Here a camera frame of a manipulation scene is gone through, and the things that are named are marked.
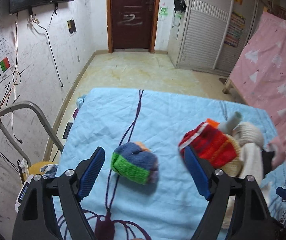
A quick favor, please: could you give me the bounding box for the colourful wall chart poster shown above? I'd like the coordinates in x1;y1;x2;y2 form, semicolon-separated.
224;12;245;48

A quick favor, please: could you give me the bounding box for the orange small box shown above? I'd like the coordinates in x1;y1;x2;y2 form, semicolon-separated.
206;118;219;128

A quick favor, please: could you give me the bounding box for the grey metal chair frame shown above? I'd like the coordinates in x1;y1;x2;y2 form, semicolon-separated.
0;100;63;166

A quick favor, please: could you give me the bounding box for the white louvered wardrobe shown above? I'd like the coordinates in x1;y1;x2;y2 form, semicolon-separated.
168;0;280;76

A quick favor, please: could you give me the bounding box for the cream ribbed knitted scarf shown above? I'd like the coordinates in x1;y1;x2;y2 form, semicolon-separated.
220;121;274;229

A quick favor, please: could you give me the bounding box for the light blue bed quilt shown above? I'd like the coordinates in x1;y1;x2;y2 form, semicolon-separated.
57;88;276;239

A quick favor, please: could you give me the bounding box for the red striped knitted sock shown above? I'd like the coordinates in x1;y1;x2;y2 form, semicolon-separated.
178;122;240;168

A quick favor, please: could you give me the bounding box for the blue green knitted sock ball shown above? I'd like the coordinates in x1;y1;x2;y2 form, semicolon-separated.
110;141;159;185

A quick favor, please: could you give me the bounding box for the dark brown wooden door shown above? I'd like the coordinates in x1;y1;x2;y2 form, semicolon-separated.
107;0;160;53

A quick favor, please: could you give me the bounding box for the pink tree-print curtain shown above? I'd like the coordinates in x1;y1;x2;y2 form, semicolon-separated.
228;11;286;193

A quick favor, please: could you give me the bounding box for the grey plastic pipe piece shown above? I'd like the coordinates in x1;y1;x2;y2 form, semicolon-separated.
217;111;243;135

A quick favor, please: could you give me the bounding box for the yellow plastic trash bin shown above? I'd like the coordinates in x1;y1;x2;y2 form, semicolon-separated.
20;161;58;182

